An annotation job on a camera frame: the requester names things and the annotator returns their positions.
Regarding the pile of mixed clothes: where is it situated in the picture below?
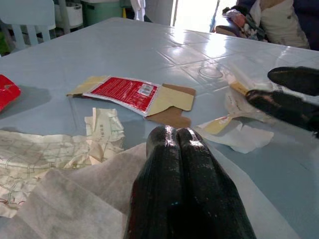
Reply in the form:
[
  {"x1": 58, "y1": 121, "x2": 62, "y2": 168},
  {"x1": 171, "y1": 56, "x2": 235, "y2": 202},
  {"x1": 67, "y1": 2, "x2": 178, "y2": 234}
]
[{"x1": 221, "y1": 5, "x2": 268, "y2": 41}]

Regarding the crumpled paper with line print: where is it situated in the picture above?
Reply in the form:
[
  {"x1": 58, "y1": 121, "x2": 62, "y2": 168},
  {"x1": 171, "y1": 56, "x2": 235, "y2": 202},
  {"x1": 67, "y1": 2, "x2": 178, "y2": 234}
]
[{"x1": 0, "y1": 129, "x2": 92, "y2": 219}]

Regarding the white hanging garment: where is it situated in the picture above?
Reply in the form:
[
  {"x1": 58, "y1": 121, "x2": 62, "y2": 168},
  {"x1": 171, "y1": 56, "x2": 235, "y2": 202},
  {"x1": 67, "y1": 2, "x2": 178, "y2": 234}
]
[{"x1": 130, "y1": 0, "x2": 147, "y2": 22}]

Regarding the white plastic bucket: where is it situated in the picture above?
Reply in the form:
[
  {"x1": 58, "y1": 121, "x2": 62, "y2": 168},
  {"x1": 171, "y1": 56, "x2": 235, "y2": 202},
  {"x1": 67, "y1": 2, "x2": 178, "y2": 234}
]
[{"x1": 66, "y1": 3, "x2": 83, "y2": 28}]

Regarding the white nonwoven tissue sheet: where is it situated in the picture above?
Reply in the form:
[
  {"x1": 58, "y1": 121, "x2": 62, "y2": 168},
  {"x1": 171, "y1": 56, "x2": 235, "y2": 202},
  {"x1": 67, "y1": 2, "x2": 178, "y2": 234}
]
[{"x1": 0, "y1": 142, "x2": 300, "y2": 239}]

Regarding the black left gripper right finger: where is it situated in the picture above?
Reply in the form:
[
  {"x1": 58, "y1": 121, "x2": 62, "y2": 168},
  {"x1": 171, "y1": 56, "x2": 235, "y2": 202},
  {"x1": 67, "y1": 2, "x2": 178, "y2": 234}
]
[{"x1": 174, "y1": 127, "x2": 258, "y2": 239}]

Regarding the white paper envelope yellow lining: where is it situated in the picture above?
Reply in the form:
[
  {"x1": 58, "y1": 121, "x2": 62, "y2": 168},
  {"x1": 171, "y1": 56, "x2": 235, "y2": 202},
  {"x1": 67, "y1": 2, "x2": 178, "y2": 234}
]
[{"x1": 196, "y1": 74, "x2": 275, "y2": 154}]

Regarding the crumpled white green receipt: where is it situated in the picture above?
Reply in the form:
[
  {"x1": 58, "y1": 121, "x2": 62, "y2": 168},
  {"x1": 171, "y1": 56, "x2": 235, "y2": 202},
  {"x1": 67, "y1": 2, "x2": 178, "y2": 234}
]
[{"x1": 84, "y1": 107, "x2": 126, "y2": 165}]

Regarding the green plastic bin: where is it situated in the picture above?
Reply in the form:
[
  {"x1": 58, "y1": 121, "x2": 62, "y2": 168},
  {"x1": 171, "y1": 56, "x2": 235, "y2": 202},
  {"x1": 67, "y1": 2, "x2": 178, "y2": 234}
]
[{"x1": 81, "y1": 0, "x2": 123, "y2": 26}]

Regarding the pale blue plastic chair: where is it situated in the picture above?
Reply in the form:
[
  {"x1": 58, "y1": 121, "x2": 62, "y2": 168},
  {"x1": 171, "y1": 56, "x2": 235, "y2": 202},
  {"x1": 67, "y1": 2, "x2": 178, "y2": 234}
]
[{"x1": 0, "y1": 0, "x2": 57, "y2": 54}]

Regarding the red foil packet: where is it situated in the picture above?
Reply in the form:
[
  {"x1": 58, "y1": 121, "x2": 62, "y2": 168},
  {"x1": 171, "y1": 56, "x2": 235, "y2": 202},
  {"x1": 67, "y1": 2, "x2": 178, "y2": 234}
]
[{"x1": 0, "y1": 74, "x2": 22, "y2": 113}]

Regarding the flattened red cardboard carton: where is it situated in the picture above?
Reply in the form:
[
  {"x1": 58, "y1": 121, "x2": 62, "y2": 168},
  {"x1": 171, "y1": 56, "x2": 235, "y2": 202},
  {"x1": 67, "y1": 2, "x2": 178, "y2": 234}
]
[{"x1": 66, "y1": 75, "x2": 197, "y2": 128}]

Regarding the white printed pillow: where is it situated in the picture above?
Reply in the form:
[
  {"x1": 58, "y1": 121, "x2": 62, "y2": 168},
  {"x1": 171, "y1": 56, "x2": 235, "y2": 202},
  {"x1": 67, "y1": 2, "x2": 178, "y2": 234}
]
[{"x1": 260, "y1": 0, "x2": 310, "y2": 50}]

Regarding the dark purple sofa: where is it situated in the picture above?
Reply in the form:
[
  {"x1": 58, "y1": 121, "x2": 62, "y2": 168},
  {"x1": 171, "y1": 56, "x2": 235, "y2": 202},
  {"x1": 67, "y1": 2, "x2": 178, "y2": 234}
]
[{"x1": 215, "y1": 0, "x2": 319, "y2": 52}]

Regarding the clear plastic bag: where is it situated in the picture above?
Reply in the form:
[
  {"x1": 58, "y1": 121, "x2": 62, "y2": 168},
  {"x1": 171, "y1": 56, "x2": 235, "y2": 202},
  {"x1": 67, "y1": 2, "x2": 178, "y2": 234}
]
[{"x1": 198, "y1": 61, "x2": 250, "y2": 83}]

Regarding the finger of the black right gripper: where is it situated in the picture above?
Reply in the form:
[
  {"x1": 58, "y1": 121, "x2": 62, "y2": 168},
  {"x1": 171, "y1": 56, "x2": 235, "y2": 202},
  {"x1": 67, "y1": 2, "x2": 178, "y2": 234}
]
[
  {"x1": 246, "y1": 89, "x2": 319, "y2": 133},
  {"x1": 267, "y1": 66, "x2": 319, "y2": 97}
]

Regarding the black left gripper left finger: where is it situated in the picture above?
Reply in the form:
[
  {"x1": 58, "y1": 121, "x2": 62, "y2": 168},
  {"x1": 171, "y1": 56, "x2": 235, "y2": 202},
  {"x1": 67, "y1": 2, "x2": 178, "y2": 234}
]
[{"x1": 126, "y1": 125, "x2": 184, "y2": 239}]

